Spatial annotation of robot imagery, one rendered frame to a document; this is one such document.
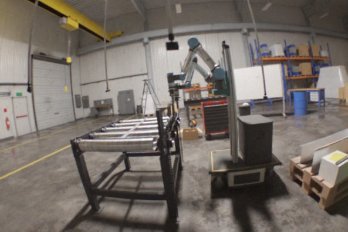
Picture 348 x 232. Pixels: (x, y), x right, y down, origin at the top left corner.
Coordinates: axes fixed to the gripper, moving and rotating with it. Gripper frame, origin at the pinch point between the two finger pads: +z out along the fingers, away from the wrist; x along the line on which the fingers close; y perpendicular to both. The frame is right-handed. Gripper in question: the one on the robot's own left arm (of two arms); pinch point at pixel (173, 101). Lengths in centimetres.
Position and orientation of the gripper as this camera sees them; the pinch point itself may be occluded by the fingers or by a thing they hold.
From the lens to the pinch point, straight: 173.7
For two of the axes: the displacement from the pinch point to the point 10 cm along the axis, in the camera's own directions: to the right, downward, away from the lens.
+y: -9.9, 1.0, 1.0
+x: -0.9, 0.6, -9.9
